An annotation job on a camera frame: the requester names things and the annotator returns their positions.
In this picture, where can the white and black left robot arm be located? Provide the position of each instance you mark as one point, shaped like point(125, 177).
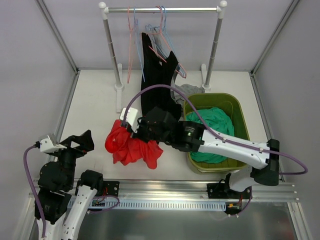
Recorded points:
point(63, 204)

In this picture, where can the aluminium left frame post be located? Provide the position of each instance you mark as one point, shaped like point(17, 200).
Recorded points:
point(56, 34)

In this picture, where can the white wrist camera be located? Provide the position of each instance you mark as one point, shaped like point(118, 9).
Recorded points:
point(131, 118)
point(48, 144)

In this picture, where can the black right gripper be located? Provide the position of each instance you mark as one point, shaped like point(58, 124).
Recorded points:
point(139, 131)

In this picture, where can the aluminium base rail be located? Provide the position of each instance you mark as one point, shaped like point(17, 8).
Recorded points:
point(194, 190)

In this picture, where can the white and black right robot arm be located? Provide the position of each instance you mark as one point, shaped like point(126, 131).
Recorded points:
point(262, 166)

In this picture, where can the olive green plastic basket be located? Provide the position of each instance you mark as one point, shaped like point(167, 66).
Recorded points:
point(232, 108)

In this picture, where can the grey tank top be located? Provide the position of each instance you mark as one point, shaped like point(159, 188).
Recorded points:
point(186, 89)

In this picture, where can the red tank top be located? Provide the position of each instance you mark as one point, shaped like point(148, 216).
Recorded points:
point(126, 150)

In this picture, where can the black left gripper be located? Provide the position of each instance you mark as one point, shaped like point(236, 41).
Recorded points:
point(68, 149)

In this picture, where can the white slotted cable duct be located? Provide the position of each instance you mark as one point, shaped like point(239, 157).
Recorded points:
point(133, 204)

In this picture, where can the green tank top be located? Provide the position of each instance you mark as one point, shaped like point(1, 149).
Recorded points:
point(218, 120)

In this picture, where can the black tank top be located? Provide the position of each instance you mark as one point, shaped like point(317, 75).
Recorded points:
point(158, 72)

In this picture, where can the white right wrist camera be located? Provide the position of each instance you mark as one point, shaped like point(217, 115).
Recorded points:
point(131, 118)

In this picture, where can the silver and white clothes rack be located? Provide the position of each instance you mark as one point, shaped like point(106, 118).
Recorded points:
point(206, 70)

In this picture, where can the aluminium right frame post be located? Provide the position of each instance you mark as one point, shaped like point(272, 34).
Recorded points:
point(275, 34)

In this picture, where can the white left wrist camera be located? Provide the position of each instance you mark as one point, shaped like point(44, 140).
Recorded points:
point(48, 144)

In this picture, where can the aluminium frame post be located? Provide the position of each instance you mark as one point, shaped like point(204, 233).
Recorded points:
point(56, 34)
point(275, 34)

